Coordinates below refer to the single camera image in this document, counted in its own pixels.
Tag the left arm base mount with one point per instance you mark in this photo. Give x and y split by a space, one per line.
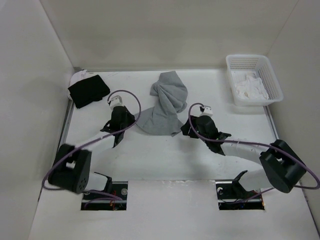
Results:
110 197

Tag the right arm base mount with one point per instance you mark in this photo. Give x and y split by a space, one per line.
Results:
231 196

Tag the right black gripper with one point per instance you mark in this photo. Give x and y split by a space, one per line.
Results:
186 127

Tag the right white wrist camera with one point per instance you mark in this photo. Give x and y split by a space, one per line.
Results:
206 111

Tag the folded black tank top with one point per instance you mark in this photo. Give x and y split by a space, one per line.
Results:
86 91

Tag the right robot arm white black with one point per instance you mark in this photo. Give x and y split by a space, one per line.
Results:
280 165

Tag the white tank top in basket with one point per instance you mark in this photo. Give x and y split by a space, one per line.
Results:
251 88

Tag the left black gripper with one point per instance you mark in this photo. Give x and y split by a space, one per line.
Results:
131 118

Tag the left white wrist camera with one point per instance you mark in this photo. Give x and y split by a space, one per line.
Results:
115 101

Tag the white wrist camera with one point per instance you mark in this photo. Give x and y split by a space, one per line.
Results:
206 111
115 101

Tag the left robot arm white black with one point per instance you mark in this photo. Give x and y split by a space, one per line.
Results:
71 170

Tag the white plastic basket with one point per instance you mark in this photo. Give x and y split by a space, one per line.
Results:
240 64

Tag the folded white tank top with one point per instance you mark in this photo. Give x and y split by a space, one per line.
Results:
77 77

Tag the grey tank top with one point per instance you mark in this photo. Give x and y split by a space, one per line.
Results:
162 118

